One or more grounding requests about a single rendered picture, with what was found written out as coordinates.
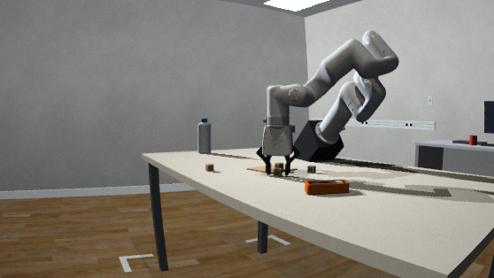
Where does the grey bottle with blue cap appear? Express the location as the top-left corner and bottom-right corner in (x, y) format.
(198, 119), (211, 153)

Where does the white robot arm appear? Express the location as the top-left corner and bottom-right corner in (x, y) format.
(263, 30), (399, 144)

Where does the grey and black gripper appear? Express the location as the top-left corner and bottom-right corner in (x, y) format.
(256, 125), (300, 176)

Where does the tan flat square mat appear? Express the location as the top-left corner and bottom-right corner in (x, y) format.
(246, 165), (297, 174)

